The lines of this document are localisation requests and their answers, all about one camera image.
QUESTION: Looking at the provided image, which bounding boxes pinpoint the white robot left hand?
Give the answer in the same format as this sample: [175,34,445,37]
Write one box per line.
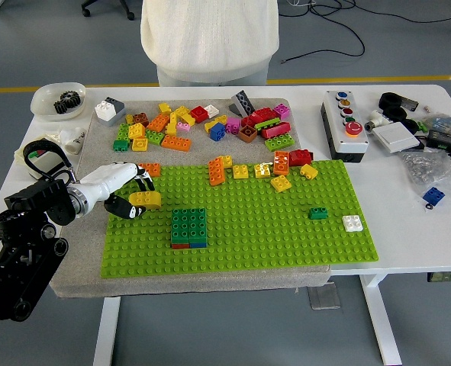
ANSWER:
[82,162,156,221]

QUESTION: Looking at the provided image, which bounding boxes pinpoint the yellow curved brick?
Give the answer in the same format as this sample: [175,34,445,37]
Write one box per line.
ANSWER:
[128,190,162,210]

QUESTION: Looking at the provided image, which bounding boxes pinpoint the orange long brick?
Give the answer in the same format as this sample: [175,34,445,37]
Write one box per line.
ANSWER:
[272,150,291,176]
[137,162,162,178]
[208,156,226,187]
[159,134,192,153]

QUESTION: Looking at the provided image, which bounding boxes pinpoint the lime long brick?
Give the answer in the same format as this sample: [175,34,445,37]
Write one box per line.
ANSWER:
[116,123,133,143]
[264,133,298,153]

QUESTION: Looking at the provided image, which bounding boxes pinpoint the white square brick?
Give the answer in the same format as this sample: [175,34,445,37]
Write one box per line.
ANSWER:
[94,98,116,121]
[341,214,364,233]

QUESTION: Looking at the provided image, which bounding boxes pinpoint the dark green long brick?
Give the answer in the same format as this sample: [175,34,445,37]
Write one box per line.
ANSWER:
[171,208,191,245]
[188,207,208,244]

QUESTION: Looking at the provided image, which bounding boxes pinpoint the red square brick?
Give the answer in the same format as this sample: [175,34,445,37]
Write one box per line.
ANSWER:
[189,105,210,124]

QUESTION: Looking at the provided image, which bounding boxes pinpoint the brown square brick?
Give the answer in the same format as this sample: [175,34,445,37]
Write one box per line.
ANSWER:
[238,124,258,144]

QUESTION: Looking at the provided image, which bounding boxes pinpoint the green studded baseplate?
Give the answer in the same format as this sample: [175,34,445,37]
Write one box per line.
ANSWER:
[100,159,381,279]

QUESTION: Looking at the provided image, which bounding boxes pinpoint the grey patterned sloped brick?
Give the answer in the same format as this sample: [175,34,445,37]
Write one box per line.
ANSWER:
[229,90,256,117]

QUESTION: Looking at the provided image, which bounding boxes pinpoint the large red brick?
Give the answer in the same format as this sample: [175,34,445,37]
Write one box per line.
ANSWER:
[240,108,278,129]

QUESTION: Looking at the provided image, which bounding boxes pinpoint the lime flat brick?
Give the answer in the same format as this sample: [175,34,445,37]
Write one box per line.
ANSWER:
[253,117,282,130]

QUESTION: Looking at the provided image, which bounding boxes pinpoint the red long brick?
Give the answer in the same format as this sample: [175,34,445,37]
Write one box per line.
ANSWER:
[259,121,292,140]

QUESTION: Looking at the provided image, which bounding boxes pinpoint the white plastic tube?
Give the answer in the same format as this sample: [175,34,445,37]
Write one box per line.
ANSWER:
[64,127,88,155]

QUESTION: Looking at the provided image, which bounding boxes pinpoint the white bowl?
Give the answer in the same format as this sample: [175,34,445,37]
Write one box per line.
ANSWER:
[30,82,88,122]

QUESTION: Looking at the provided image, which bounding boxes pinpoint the grey-brown mat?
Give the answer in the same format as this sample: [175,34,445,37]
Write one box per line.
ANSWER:
[49,98,333,299]

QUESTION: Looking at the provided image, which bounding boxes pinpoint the white table leg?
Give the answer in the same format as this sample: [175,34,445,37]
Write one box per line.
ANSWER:
[93,296,121,366]
[360,274,404,366]

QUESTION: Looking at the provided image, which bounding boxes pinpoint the black office chair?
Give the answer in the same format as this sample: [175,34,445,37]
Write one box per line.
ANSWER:
[80,0,137,21]

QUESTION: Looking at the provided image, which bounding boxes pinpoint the person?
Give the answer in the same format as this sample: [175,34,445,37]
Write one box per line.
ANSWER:
[140,0,280,88]

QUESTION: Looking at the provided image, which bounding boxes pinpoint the grey button control box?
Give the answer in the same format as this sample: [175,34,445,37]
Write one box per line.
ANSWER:
[320,90,370,163]

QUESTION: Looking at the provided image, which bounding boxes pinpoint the white pipe fitting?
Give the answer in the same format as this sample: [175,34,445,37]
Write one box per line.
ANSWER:
[364,110,394,133]

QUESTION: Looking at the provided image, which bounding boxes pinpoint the grey black block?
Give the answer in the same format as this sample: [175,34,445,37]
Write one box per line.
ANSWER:
[400,95,420,112]

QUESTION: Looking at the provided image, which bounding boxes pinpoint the clear bag of screws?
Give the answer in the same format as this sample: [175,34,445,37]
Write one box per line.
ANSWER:
[398,150,451,191]

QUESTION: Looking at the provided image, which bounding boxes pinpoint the black power adapter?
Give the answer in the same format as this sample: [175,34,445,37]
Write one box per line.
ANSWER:
[425,129,451,157]

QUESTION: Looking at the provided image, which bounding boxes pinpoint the clear bag of parts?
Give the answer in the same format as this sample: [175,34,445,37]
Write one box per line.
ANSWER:
[419,112,451,138]

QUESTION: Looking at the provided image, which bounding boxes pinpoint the beige switch box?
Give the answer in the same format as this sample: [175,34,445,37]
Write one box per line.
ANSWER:
[14,146,72,180]

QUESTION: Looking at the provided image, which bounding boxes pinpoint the black floor cable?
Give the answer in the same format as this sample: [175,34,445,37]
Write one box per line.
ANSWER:
[278,0,451,64]

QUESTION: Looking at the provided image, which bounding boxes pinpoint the white switch plate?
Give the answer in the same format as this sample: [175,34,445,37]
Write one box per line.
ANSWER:
[372,122,421,154]

